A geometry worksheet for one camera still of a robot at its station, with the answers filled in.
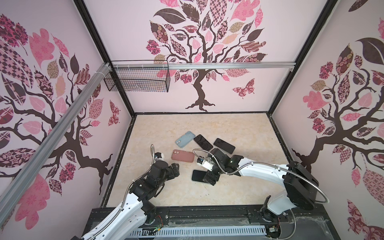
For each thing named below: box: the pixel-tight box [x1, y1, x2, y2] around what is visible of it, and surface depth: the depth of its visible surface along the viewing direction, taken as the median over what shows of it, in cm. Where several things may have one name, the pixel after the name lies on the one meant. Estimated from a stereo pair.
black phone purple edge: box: [193, 134, 214, 151], surface depth 103 cm
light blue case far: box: [175, 131, 196, 149], surface depth 107 cm
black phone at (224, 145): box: [213, 138, 236, 154], surface depth 103 cm
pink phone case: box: [171, 149, 195, 163], surface depth 99 cm
